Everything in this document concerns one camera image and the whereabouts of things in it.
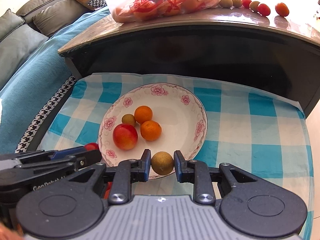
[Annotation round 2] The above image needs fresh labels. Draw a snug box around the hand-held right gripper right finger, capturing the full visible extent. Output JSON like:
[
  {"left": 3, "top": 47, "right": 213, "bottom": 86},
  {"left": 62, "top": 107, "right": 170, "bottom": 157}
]
[{"left": 174, "top": 150, "right": 259, "bottom": 205}]

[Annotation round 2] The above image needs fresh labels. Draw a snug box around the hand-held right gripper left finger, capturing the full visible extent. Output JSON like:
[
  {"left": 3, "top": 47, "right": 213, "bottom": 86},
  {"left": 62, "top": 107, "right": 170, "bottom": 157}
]
[{"left": 67, "top": 149, "right": 152, "bottom": 205}]

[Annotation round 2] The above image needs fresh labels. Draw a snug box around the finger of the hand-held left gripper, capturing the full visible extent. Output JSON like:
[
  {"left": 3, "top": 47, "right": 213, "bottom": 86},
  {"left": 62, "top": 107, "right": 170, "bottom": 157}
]
[
  {"left": 21, "top": 150, "right": 102, "bottom": 173},
  {"left": 15, "top": 147, "right": 88, "bottom": 165}
]

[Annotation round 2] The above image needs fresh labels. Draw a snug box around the orange tangerine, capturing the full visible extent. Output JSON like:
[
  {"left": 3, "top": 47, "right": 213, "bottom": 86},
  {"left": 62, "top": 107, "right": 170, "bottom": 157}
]
[
  {"left": 134, "top": 105, "right": 153, "bottom": 125},
  {"left": 275, "top": 2, "right": 290, "bottom": 17},
  {"left": 140, "top": 120, "right": 162, "bottom": 142}
]

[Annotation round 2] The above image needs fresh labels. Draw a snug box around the red yellow nectarine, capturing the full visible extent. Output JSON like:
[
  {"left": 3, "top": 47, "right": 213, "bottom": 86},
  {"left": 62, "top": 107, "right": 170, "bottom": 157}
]
[{"left": 112, "top": 123, "right": 139, "bottom": 151}]

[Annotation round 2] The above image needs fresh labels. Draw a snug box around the white floral plate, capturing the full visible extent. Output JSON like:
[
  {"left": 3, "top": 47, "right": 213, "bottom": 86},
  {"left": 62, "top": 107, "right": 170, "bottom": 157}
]
[{"left": 98, "top": 82, "right": 208, "bottom": 180}]

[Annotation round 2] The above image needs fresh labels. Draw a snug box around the blue white checkered tablecloth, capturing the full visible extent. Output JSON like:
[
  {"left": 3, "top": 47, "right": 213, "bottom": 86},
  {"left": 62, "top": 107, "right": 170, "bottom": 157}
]
[{"left": 37, "top": 72, "right": 314, "bottom": 240}]

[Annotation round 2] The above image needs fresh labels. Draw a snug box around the teal blanket with houndstooth border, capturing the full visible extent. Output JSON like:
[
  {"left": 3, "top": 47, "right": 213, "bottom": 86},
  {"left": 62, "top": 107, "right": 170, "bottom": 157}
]
[{"left": 0, "top": 6, "right": 110, "bottom": 153}]

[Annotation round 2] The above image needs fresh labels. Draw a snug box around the grey-green sofa cushion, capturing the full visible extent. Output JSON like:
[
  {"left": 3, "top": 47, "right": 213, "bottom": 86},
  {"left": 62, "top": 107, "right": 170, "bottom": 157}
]
[
  {"left": 0, "top": 9, "right": 18, "bottom": 43},
  {"left": 0, "top": 24, "right": 49, "bottom": 90}
]

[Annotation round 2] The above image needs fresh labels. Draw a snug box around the dark coffee table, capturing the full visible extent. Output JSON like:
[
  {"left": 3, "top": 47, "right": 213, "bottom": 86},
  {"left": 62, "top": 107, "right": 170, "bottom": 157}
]
[{"left": 58, "top": 4, "right": 320, "bottom": 117}]

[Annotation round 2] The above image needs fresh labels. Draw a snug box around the olive sofa cushion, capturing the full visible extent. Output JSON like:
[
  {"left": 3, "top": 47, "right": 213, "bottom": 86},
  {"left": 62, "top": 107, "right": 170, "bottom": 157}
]
[{"left": 32, "top": 0, "right": 87, "bottom": 37}]

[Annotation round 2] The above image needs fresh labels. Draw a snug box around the clear red-printed plastic bag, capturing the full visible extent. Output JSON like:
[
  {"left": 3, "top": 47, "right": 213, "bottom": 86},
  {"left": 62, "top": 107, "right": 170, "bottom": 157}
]
[{"left": 105, "top": 0, "right": 225, "bottom": 23}]

